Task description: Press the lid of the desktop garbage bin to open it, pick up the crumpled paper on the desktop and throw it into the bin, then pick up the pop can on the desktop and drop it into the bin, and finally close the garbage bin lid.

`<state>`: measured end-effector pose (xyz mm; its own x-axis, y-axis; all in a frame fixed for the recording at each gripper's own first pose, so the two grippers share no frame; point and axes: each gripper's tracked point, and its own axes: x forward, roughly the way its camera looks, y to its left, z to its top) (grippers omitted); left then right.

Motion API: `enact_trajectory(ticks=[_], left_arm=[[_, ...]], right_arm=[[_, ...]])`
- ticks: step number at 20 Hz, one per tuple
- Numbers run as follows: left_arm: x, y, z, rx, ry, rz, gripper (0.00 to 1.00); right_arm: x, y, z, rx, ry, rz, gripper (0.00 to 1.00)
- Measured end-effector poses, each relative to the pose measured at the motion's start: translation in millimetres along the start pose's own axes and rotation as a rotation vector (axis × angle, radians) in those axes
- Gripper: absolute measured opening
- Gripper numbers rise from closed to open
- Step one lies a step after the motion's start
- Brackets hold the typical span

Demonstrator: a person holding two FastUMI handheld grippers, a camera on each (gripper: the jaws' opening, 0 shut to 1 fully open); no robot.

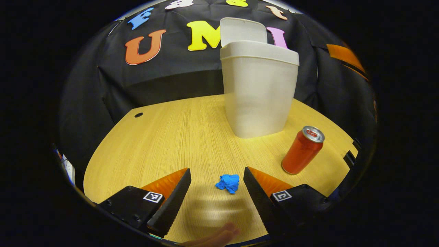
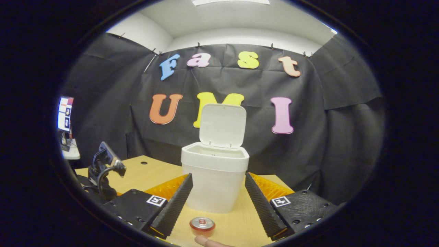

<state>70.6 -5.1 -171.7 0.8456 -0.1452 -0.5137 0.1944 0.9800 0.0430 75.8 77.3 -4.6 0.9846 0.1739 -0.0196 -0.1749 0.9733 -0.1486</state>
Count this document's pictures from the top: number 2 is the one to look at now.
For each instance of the red pop can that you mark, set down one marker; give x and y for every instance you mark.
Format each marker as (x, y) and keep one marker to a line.
(202, 224)

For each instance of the computer monitor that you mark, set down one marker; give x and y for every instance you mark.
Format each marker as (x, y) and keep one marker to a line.
(65, 115)

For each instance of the wooden desktop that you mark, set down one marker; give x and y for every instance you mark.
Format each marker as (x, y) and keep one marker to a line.
(137, 175)

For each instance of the ceiling light panel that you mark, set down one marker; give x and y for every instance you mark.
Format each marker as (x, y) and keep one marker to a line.
(229, 2)

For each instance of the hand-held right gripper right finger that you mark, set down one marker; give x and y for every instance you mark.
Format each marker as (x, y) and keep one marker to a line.
(262, 206)

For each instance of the black backdrop cloth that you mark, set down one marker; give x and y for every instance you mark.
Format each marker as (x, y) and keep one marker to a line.
(274, 154)

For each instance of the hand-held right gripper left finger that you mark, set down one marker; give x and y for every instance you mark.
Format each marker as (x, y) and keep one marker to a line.
(175, 206)

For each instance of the white side table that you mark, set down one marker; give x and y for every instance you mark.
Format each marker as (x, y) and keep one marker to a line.
(72, 152)

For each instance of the white desktop garbage bin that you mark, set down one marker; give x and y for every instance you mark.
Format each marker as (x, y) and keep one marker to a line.
(216, 171)

